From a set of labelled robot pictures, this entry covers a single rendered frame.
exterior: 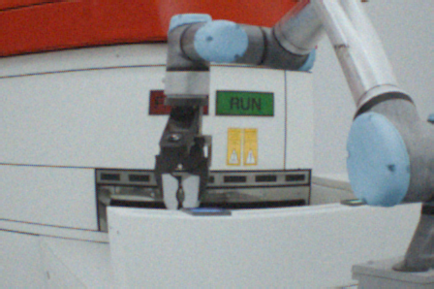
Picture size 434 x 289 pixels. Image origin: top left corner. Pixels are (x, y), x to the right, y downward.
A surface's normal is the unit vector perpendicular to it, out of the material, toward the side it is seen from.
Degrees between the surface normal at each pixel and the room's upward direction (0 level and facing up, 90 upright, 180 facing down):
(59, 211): 90
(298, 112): 90
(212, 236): 90
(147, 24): 90
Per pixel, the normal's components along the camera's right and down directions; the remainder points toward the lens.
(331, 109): 0.33, 0.06
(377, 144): -0.87, 0.07
